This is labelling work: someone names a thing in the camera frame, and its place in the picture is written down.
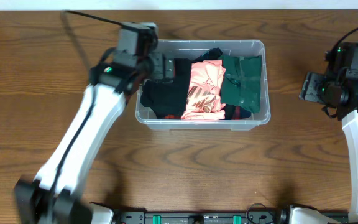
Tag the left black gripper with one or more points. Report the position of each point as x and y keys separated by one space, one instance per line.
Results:
x=165 y=66

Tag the pink printed t-shirt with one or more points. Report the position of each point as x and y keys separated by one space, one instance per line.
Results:
x=203 y=101

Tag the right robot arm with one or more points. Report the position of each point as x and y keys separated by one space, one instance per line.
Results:
x=337 y=88

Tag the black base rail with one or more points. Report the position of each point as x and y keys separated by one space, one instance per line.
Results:
x=257 y=213

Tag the clear plastic storage bin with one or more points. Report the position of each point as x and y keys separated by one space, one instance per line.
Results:
x=192 y=49

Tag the red navy plaid shirt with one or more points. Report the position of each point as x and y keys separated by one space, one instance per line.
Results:
x=231 y=113

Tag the dark green garment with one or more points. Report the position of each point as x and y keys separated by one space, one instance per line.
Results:
x=241 y=84

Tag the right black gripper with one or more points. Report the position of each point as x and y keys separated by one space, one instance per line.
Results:
x=311 y=91

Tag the black garment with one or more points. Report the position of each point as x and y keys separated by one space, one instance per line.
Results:
x=211 y=54
x=169 y=98

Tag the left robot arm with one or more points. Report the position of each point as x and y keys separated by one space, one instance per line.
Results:
x=54 y=196

